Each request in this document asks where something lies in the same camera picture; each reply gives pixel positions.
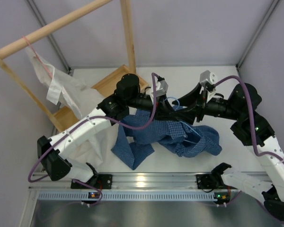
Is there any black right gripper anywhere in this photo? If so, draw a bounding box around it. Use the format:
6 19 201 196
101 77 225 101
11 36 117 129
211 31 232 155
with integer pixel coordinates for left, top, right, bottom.
170 84 242 125

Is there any light blue wire hanger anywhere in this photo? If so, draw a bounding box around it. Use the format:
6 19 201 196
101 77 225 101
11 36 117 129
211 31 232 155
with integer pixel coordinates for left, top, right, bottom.
165 96 202 144

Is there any blue plaid shirt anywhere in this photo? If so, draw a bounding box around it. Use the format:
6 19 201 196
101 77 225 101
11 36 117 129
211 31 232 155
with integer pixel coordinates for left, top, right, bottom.
111 120 222 170

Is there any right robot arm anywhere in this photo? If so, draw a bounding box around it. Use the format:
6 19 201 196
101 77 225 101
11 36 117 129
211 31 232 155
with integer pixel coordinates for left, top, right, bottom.
175 82 284 221

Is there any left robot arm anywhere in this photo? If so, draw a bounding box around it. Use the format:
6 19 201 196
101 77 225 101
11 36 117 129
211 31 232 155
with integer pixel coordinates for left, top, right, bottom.
37 73 168 189

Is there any white table cover sheet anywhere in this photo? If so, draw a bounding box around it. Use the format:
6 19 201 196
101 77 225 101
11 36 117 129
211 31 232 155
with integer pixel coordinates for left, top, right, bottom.
73 66 264 173

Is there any white cloth garment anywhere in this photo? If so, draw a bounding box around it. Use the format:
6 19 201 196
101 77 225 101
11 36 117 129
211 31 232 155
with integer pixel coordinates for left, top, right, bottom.
25 47 107 167

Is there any wooden clothes rack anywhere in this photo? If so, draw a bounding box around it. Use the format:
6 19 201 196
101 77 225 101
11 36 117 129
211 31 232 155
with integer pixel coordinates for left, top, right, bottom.
0 0 137 131

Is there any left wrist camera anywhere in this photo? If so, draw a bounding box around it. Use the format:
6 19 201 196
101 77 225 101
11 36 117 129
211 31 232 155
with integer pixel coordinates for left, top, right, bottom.
149 76 169 102

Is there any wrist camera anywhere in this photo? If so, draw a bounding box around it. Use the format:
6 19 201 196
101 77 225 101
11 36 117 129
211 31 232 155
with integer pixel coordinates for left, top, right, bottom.
199 70 217 102
149 76 169 102

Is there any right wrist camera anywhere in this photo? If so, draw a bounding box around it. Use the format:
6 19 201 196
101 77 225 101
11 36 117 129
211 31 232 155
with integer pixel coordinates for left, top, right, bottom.
199 70 217 102

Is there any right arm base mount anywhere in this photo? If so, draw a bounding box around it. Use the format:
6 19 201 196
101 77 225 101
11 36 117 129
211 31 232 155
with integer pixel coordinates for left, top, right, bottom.
196 174 228 192

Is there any aluminium mounting rail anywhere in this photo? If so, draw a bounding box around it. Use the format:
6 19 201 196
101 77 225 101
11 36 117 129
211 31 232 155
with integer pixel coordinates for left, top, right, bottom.
29 172 270 190

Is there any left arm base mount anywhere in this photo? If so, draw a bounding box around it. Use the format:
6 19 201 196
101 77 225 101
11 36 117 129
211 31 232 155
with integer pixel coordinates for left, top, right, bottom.
71 174 113 190

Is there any slotted white cable duct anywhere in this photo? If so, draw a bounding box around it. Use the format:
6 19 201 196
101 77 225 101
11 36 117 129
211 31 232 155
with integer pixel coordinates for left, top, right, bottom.
38 191 227 201

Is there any pink wire hanger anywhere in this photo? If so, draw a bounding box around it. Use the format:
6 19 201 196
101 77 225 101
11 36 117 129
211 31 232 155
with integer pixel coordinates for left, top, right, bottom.
22 36 53 79

